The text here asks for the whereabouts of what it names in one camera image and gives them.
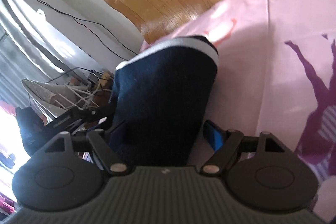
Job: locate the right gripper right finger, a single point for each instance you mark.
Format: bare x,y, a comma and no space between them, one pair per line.
228,146

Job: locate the navy garment with white stripe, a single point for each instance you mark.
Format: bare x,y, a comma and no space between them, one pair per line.
160,96

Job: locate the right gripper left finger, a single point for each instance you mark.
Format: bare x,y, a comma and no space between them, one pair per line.
91,144

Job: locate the pink patterned bed sheet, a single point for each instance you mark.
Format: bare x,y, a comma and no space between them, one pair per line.
277,74

